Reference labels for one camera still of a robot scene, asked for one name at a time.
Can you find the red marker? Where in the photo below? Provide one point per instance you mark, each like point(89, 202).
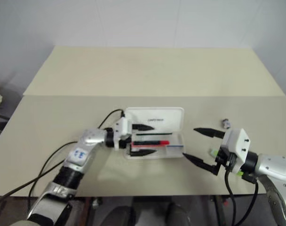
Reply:
point(152, 142)

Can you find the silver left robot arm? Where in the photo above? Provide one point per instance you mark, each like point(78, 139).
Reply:
point(91, 139)

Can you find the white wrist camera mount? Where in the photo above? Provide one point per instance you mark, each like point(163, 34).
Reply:
point(239, 141)
point(123, 126)

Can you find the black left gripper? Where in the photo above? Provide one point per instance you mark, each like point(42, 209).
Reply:
point(125, 141)

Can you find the small grey white object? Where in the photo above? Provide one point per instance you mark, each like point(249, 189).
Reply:
point(225, 123)

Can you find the white plastic pencil case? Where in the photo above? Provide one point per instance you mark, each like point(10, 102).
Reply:
point(157, 115)

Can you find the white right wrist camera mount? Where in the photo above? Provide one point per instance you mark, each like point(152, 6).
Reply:
point(239, 141)

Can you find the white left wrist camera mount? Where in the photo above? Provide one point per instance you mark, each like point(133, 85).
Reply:
point(123, 126)

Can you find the metal table leg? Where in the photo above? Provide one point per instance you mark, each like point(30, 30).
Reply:
point(220, 209)

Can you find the white blue striped eraser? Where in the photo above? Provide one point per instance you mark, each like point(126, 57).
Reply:
point(176, 146)

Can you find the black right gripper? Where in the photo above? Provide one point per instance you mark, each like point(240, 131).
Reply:
point(228, 160)

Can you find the thin black pen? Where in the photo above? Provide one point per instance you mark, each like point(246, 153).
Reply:
point(154, 134)

